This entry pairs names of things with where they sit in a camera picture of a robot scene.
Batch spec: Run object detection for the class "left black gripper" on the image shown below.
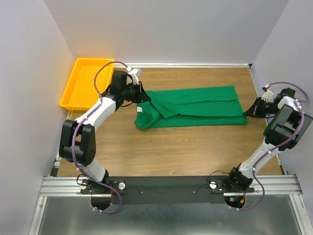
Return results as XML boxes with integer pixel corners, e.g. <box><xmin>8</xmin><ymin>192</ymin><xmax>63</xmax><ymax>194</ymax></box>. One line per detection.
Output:
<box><xmin>122</xmin><ymin>81</ymin><xmax>151</xmax><ymax>104</ymax></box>

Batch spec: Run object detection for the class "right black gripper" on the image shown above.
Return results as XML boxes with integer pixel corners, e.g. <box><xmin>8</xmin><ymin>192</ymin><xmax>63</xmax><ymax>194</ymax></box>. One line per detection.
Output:
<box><xmin>243</xmin><ymin>97</ymin><xmax>279</xmax><ymax>119</ymax></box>

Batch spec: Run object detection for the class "green t shirt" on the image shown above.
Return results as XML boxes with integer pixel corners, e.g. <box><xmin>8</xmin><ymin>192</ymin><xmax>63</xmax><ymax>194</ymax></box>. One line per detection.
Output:
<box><xmin>134</xmin><ymin>86</ymin><xmax>247</xmax><ymax>130</ymax></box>

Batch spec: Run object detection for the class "yellow plastic tray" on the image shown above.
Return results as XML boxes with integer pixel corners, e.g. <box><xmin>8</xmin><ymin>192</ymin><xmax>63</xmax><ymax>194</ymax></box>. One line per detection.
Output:
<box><xmin>59</xmin><ymin>58</ymin><xmax>113</xmax><ymax>111</ymax></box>

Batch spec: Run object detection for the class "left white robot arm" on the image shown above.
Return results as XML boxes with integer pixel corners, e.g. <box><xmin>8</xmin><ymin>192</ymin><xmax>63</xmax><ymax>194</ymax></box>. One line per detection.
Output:
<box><xmin>59</xmin><ymin>69</ymin><xmax>151</xmax><ymax>193</ymax></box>

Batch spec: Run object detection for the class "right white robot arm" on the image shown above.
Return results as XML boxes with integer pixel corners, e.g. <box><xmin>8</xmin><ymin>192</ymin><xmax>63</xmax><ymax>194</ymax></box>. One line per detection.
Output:
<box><xmin>225</xmin><ymin>84</ymin><xmax>313</xmax><ymax>192</ymax></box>

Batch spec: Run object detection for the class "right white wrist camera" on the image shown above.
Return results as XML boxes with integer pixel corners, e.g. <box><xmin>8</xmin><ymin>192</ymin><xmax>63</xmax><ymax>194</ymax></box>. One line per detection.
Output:
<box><xmin>261</xmin><ymin>84</ymin><xmax>274</xmax><ymax>102</ymax></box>

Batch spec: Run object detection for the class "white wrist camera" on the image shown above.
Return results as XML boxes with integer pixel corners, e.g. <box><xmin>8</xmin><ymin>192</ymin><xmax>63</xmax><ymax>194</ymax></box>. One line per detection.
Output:
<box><xmin>261</xmin><ymin>84</ymin><xmax>274</xmax><ymax>102</ymax></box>
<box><xmin>126</xmin><ymin>67</ymin><xmax>142</xmax><ymax>85</ymax></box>

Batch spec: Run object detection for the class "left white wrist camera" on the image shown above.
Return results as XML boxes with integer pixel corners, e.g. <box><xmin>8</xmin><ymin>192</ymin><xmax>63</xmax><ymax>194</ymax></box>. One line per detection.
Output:
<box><xmin>126</xmin><ymin>67</ymin><xmax>142</xmax><ymax>85</ymax></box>

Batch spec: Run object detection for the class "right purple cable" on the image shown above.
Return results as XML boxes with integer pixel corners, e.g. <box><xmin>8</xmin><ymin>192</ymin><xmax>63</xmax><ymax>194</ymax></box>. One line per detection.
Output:
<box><xmin>229</xmin><ymin>81</ymin><xmax>308</xmax><ymax>211</ymax></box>

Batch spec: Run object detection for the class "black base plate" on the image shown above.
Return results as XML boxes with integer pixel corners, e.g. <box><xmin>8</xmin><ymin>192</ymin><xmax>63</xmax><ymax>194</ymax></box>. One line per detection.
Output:
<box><xmin>79</xmin><ymin>175</ymin><xmax>254</xmax><ymax>208</ymax></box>

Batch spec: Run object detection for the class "aluminium frame rail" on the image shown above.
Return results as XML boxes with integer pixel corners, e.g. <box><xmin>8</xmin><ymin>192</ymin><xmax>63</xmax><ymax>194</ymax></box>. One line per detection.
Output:
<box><xmin>39</xmin><ymin>177</ymin><xmax>81</xmax><ymax>197</ymax></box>

